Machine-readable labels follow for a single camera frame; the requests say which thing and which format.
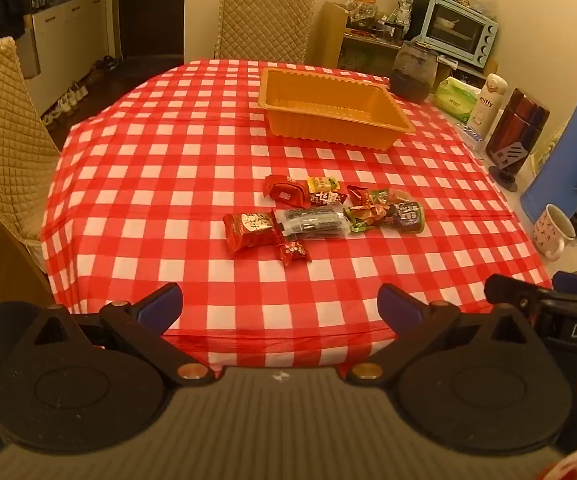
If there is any orange plastic tray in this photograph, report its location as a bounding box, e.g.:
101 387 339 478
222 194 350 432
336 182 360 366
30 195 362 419
258 66 416 152

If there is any red checkered tablecloth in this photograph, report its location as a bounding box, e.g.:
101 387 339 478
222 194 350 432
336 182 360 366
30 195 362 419
41 57 554 376

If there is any blue plastic pitcher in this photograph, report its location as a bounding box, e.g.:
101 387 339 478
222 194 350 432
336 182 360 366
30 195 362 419
521 77 577 226

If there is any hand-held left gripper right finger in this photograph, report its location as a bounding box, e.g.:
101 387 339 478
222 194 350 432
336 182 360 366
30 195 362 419
345 282 545 387

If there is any light blue toaster oven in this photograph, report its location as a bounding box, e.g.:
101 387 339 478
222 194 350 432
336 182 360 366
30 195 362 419
419 0 499 70

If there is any purple snack packet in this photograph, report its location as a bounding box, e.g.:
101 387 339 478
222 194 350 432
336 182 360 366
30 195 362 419
385 201 426 234

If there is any dark red labelled candy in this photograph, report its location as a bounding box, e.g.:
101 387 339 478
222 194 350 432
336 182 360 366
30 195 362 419
309 190 349 208

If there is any wooden shelf unit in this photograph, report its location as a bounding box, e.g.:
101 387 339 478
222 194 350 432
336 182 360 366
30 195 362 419
318 1 499 91

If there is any row of shoes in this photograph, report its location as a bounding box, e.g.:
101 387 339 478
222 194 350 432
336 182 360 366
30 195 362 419
41 57 119 126

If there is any plastic jar with orange lid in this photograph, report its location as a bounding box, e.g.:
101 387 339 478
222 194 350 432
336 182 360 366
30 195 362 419
345 0 379 28

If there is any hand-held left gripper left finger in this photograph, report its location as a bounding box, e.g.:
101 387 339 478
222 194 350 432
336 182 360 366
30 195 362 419
18 282 215 387

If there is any dark glass jar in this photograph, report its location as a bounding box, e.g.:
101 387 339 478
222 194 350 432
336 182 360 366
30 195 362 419
389 40 440 103

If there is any beige quilted chair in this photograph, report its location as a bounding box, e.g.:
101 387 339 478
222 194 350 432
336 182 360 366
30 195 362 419
0 36 62 261
214 0 315 64

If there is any white cabinet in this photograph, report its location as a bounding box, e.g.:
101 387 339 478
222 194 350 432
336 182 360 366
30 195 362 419
23 0 119 116

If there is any blue and white box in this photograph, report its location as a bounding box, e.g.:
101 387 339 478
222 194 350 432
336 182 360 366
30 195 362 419
454 121 486 148

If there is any white thermos bottle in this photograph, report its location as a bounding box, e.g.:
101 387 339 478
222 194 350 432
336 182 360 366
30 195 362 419
468 73 503 136

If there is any grey perforated metal stand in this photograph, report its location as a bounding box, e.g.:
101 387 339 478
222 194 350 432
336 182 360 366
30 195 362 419
488 141 527 193

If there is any dark door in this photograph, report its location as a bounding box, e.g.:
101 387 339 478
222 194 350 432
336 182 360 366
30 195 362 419
118 0 186 58

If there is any large red snack packet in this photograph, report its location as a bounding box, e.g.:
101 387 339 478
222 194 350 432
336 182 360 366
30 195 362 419
222 210 285 255

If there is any yellow candy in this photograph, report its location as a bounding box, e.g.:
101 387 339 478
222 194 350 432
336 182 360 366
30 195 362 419
306 176 343 194

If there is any black snack packet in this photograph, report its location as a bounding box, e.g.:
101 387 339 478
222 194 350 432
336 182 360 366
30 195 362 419
274 207 348 242

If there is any small red candy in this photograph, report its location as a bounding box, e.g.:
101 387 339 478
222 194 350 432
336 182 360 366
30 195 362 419
276 241 312 264

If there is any white patterned mug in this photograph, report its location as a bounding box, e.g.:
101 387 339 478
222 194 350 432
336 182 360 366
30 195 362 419
533 204 576 261

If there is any dark brown canister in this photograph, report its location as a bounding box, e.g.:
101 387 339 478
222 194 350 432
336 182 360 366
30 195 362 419
485 88 550 171

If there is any green tissue pack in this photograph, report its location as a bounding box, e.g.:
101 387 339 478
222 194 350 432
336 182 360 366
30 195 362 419
434 76 481 122

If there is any green and white bag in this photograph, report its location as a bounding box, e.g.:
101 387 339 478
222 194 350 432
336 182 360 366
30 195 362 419
393 0 414 36

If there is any orange and green snack packet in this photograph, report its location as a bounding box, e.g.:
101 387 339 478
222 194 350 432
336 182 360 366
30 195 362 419
368 187 411 211

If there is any puffy red snack packet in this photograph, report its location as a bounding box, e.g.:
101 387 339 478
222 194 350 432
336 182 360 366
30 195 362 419
262 174 310 206

